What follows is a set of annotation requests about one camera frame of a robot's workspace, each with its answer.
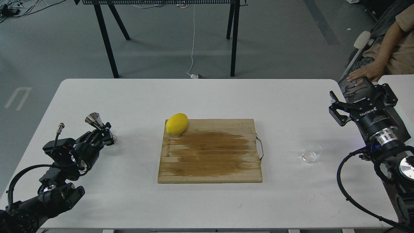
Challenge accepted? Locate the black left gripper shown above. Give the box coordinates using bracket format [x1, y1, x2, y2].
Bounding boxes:
[74, 122, 114, 172]

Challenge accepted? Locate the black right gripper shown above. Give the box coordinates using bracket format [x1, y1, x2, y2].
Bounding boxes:
[329, 76, 401, 144]

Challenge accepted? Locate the steel double jigger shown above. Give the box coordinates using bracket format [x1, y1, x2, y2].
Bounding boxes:
[85, 112, 116, 143]

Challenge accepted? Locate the small clear glass cup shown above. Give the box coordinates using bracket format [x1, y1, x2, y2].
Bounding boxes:
[302, 143, 322, 163]

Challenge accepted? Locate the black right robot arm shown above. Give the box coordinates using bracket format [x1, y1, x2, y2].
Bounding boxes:
[329, 77, 413, 233]

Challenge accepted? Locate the seated person's forearm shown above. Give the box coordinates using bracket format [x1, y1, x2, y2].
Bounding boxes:
[375, 22, 405, 64]

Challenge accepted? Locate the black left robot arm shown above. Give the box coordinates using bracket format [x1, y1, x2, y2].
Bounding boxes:
[1, 120, 116, 233]

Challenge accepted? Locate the seated person's hand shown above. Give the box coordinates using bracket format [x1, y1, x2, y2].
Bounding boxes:
[346, 61, 386, 87]

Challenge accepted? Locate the white side table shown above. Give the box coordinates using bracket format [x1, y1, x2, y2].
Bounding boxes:
[379, 75, 414, 133]

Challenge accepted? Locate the seated person in jeans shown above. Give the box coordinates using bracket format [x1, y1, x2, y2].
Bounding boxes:
[338, 0, 414, 103]

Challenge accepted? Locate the yellow lemon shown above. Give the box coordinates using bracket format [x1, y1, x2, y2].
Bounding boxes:
[166, 113, 188, 136]

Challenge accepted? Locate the wooden cutting board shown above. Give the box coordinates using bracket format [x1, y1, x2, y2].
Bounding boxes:
[157, 118, 263, 184]

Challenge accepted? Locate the black metal bench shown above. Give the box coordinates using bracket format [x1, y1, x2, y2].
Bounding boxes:
[74, 0, 248, 79]

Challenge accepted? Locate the white power cable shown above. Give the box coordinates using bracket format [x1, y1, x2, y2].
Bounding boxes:
[186, 4, 199, 79]

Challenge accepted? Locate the cable bundle on floor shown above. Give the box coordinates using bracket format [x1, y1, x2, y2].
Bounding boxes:
[0, 0, 67, 23]

